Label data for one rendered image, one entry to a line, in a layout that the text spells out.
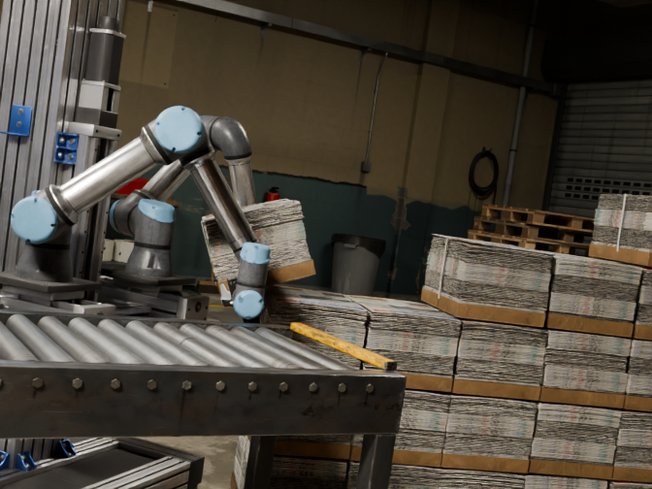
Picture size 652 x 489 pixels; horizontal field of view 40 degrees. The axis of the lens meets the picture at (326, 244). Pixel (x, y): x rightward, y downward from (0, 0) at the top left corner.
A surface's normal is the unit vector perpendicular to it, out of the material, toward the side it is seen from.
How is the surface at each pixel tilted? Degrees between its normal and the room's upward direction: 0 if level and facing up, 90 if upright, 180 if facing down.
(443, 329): 90
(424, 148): 90
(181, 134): 85
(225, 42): 90
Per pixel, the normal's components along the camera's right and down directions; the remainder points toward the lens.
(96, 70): -0.39, 0.00
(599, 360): 0.22, 0.07
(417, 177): 0.50, 0.11
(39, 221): -0.04, 0.13
